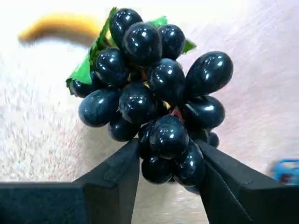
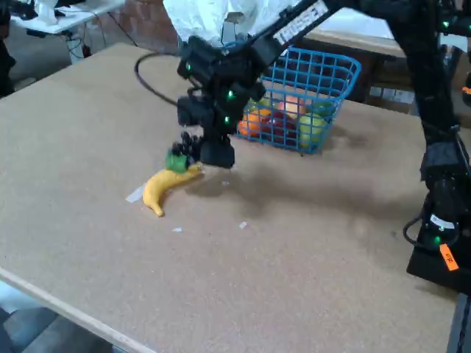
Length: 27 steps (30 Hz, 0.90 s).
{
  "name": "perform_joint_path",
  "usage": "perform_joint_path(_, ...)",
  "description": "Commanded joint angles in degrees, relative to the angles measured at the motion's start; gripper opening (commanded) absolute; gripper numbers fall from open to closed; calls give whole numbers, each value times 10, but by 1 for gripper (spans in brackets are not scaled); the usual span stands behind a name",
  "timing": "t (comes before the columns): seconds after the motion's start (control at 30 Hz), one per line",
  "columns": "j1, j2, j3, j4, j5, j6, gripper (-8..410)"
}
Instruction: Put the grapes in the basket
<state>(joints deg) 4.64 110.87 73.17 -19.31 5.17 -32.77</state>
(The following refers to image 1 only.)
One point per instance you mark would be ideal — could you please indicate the yellow toy banana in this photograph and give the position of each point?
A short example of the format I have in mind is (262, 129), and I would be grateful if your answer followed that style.
(60, 24)

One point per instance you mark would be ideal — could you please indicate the black toy grapes bunch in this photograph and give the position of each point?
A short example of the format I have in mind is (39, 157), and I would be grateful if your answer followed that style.
(151, 93)

